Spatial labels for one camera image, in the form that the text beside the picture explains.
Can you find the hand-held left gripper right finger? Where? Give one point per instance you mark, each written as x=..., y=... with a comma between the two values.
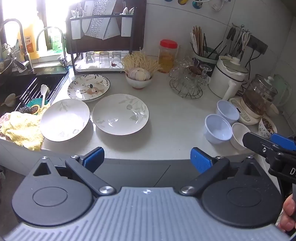
x=200, y=161

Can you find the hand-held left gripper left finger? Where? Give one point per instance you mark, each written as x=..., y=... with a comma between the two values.
x=93, y=160

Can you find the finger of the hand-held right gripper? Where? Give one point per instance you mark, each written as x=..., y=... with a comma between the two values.
x=283, y=141
x=254, y=140

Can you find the plain white bowl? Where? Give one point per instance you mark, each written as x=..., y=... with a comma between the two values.
x=238, y=136

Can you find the light blue plastic bowl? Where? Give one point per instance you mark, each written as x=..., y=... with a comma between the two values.
x=218, y=129
x=227, y=111

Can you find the deer pattern plate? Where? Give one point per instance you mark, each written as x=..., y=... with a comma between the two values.
x=89, y=89

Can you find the person's right hand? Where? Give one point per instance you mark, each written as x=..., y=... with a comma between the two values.
x=286, y=220

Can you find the small floral bowl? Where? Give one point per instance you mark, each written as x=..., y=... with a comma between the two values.
x=266, y=128

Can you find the cream kettle heating base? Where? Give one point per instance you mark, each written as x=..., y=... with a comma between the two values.
x=242, y=111

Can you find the glass kettle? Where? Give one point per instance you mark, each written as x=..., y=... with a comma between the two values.
x=260, y=95

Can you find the white leaf print plate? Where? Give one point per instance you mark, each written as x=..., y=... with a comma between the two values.
x=120, y=114
x=64, y=119

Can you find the grey cabinet front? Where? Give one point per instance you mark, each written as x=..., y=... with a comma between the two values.
x=143, y=169

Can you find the pale green kettle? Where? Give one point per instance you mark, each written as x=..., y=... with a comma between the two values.
x=282, y=90

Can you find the white electric pot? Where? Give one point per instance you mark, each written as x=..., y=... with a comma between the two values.
x=229, y=74

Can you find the teal scrubber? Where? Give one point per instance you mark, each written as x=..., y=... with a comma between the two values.
x=38, y=103

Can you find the yellow cloth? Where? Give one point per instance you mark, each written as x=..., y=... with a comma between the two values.
x=20, y=127

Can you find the white spoon in sink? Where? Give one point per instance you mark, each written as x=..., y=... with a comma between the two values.
x=43, y=91

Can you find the cluster of clear glass cups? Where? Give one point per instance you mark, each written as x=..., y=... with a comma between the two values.
x=182, y=76

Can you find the steel wool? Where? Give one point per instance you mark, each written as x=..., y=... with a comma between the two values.
x=23, y=109

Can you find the white bowl with red base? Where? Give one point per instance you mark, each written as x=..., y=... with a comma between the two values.
x=138, y=84

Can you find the brown dish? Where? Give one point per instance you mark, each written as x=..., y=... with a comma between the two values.
x=194, y=69

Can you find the white drip tray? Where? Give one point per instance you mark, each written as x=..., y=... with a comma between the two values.
x=92, y=68

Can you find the black sink drain rack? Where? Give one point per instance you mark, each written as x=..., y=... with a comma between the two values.
x=34, y=89

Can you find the white green chopstick holder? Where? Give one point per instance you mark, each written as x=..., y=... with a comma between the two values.
x=203, y=58

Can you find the garlic bulbs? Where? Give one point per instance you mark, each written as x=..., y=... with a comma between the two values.
x=138, y=74

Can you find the black dish rack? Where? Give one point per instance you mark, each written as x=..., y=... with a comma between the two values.
x=74, y=62

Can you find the pink cloth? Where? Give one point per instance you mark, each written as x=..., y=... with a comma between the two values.
x=2, y=119

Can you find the kitchen scissors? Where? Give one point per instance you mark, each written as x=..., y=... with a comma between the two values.
x=245, y=39

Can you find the clear glass tumbler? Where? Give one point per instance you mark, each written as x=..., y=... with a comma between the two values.
x=90, y=58
x=104, y=59
x=116, y=59

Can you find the hanging kitchen utensils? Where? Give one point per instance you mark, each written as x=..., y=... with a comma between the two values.
x=231, y=39

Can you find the chrome arched faucet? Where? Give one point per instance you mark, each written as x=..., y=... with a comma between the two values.
x=65, y=60

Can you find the bundle of dry noodles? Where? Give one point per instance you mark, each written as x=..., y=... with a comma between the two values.
x=138, y=61

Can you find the black sink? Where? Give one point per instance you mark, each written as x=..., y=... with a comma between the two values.
x=13, y=85

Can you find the green label bottle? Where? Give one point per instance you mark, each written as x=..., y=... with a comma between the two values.
x=55, y=40

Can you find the steel pot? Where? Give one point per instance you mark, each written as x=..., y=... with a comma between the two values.
x=4, y=67

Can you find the orange detergent bottle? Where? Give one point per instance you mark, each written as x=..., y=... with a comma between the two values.
x=31, y=44

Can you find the white utensil holder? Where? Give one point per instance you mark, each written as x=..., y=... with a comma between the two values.
x=75, y=29
x=126, y=26

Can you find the dark tall faucet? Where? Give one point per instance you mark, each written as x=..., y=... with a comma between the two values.
x=23, y=41

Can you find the white silver patterned board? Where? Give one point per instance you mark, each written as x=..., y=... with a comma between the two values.
x=99, y=20

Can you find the dark wooden cutting board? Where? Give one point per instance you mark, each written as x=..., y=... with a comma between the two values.
x=138, y=27

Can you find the black wall socket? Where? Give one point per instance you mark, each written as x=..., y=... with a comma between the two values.
x=257, y=44

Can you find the coloured wall hook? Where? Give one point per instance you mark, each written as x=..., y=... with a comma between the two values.
x=182, y=1
x=196, y=4

